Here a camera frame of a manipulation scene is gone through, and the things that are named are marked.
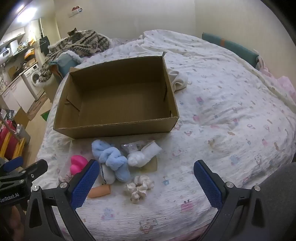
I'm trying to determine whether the dark grey cloth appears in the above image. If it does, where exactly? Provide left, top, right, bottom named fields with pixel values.
left=260, top=161, right=296, bottom=241

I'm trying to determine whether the white fluffy sock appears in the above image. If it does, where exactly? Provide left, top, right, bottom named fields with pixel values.
left=128, top=142, right=163, bottom=168

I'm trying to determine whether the white washing machine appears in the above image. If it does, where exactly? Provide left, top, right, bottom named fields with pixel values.
left=22, top=64, right=45, bottom=101

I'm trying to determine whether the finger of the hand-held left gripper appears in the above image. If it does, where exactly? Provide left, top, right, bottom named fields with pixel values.
left=2, top=156, right=25, bottom=172
left=14, top=159, right=48, bottom=184

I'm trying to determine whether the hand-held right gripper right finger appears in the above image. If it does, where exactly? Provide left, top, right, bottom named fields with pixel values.
left=193, top=159, right=274, bottom=241

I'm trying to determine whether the wall hook shelf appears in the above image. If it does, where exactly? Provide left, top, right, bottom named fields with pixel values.
left=68, top=7, right=84, bottom=18

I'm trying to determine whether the cream scrunchie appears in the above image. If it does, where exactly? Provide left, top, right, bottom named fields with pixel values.
left=124, top=175, right=155, bottom=204

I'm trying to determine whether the patterned knit blanket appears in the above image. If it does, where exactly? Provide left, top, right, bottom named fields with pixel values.
left=38, top=30, right=110, bottom=82

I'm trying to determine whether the light blue fluffy cloth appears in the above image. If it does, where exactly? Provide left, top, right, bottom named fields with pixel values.
left=92, top=140, right=129, bottom=182

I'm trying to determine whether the pink rubber toy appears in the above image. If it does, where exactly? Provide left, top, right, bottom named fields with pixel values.
left=70, top=155, right=89, bottom=175

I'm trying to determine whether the red suitcase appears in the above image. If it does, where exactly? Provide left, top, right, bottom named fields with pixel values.
left=0, top=119, right=18, bottom=160

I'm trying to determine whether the yellow wooden rack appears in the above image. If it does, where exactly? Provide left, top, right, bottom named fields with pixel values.
left=0, top=130, right=26, bottom=161

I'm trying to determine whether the white kitchen cabinet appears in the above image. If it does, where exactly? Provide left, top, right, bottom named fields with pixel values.
left=0, top=76, right=35, bottom=114

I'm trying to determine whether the cream folded cloth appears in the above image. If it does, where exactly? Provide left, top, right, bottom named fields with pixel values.
left=167, top=68, right=192, bottom=92

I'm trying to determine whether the flat cardboard piece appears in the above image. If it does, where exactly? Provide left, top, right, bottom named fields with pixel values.
left=139, top=155, right=159, bottom=173

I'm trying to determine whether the orange tube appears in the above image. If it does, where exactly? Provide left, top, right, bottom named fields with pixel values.
left=88, top=184, right=111, bottom=198

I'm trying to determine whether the dark hanging cloth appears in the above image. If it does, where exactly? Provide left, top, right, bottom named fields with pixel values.
left=39, top=35, right=50, bottom=55

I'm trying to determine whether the clear plastic bag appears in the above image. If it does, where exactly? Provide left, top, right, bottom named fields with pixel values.
left=121, top=140, right=155, bottom=154

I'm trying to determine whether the white sock with dark stripe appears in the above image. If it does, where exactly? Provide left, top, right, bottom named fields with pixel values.
left=98, top=163, right=116, bottom=185

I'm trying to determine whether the teal headboard cushion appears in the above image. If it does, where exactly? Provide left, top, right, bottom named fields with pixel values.
left=202, top=32, right=259, bottom=69

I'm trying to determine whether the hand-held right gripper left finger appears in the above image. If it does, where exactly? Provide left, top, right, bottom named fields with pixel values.
left=23, top=159, right=102, bottom=241

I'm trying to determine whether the pink cloth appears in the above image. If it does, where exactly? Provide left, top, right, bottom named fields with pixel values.
left=259, top=58, right=296, bottom=106

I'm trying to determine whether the teal pillow with fleece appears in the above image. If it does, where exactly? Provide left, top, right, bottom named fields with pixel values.
left=50, top=52, right=82, bottom=77

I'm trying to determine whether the brown cardboard box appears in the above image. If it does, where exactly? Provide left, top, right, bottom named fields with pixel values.
left=53, top=52, right=180, bottom=139

